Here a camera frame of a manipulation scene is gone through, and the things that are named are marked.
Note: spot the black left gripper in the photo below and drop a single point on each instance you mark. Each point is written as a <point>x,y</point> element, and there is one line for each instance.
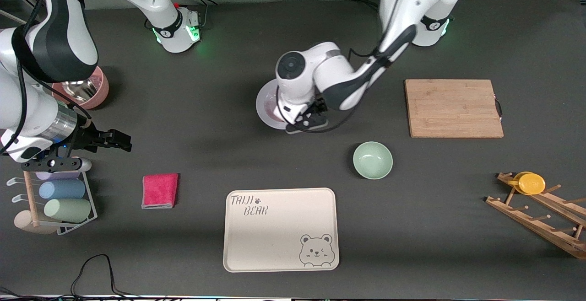
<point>319,107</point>

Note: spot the metal scoop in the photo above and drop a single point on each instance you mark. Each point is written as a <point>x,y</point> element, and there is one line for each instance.
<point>80,89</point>

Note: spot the pink bowl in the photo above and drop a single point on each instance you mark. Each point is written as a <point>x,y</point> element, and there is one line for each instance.
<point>101,91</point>

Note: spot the cream bear print tray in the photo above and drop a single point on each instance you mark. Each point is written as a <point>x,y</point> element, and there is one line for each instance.
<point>274,237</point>

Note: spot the bamboo cutting board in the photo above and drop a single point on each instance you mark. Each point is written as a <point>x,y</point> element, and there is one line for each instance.
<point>453,109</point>

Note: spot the pink folded cloth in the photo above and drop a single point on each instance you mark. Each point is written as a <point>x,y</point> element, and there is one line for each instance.
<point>160,190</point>

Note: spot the purple cup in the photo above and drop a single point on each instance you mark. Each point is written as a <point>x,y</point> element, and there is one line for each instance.
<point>59,176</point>

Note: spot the green cup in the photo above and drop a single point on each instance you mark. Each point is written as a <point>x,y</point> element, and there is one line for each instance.
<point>67,210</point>

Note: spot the white round plate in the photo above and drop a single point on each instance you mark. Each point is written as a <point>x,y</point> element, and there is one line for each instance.
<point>266,106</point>

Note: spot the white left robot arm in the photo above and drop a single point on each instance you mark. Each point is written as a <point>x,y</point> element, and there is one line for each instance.
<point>320,67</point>

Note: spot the light green bowl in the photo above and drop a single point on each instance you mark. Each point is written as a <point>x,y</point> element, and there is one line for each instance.
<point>372,160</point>

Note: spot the beige cup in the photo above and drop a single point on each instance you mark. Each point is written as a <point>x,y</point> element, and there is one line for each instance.
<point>25,224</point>

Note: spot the wooden peg drying rack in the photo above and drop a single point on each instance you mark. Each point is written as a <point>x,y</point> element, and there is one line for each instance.
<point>535,225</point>

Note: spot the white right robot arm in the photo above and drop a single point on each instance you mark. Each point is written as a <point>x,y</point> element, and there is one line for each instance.
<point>18,104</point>

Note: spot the yellow cup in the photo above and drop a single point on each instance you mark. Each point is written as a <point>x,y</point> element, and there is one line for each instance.
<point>531,184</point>

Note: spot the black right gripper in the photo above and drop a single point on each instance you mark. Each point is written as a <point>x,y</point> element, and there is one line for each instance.
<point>88,138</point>

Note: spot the blue cup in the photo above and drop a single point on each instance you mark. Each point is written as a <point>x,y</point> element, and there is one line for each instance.
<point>62,190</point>

